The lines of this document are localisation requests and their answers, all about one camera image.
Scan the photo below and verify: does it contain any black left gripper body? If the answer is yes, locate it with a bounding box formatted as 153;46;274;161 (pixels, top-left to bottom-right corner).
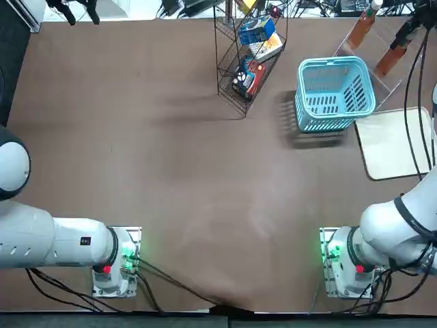
46;0;98;8

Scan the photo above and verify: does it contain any aluminium camera post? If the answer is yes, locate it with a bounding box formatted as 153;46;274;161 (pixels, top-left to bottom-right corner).
223;0;237;21

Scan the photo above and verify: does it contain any grey aluminium rail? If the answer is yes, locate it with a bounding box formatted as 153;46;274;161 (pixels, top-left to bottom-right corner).
20;0;46;34

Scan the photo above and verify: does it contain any dark power supply brick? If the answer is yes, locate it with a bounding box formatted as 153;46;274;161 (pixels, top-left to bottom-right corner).
182;0;219;16

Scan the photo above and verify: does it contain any small black power adapter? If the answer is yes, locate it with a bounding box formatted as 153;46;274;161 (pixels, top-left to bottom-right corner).
160;0;182;16

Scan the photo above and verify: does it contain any white cracker box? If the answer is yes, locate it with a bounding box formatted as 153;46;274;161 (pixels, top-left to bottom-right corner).
247;31;285;63

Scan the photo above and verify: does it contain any dark chocolate cookie box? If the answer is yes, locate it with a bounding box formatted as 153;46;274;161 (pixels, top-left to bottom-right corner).
231;55;268;100

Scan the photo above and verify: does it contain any blue Oreo cookie box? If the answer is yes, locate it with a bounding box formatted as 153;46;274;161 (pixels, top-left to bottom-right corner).
238;16;277;46

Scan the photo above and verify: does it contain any beige plastic tray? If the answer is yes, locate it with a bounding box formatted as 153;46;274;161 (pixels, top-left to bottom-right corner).
354;105;434;181

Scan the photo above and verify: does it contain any black wire snack shelf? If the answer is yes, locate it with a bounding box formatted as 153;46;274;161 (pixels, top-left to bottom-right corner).
213;0;290;120

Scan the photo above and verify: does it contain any clear acrylic beverage shelf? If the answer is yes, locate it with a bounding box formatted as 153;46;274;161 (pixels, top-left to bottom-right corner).
333;15;427;110

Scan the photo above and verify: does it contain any light blue plastic shopping basket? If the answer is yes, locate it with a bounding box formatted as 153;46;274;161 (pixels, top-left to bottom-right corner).
294;57;377;133

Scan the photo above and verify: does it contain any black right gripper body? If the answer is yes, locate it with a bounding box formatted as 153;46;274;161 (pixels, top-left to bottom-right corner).
411;0;437;25

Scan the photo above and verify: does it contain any amber tea bottle white cap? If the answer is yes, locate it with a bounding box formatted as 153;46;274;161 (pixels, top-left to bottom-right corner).
348;0;384;49
375;25;416;77

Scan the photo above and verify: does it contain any yellow wafer box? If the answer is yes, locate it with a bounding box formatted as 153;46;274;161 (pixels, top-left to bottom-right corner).
237;0;259;15

